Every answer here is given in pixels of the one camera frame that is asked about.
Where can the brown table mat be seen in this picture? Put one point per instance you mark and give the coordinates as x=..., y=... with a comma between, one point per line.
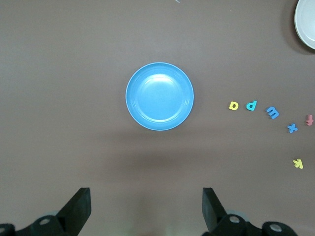
x=61, y=98

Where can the beige plate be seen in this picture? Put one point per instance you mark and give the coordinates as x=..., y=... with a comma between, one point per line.
x=306, y=22

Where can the red foam letter f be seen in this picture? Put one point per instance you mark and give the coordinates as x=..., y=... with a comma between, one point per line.
x=309, y=120

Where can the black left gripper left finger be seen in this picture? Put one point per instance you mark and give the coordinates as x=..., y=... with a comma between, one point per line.
x=73, y=211

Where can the blue foam letter x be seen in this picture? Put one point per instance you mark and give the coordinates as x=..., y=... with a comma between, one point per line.
x=292, y=128

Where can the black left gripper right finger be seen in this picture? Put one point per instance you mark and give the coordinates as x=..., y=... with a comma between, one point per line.
x=214, y=214

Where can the yellow foam letter a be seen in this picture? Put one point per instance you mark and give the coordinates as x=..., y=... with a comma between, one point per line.
x=237, y=107

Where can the teal foam letter p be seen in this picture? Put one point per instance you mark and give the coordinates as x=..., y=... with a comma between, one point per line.
x=254, y=104

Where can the blue foam letter m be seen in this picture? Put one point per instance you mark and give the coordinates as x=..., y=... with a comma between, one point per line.
x=270, y=109

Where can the blue plate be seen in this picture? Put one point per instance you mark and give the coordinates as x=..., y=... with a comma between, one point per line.
x=159, y=96

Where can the yellow foam letter k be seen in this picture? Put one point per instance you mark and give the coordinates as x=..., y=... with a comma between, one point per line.
x=299, y=164

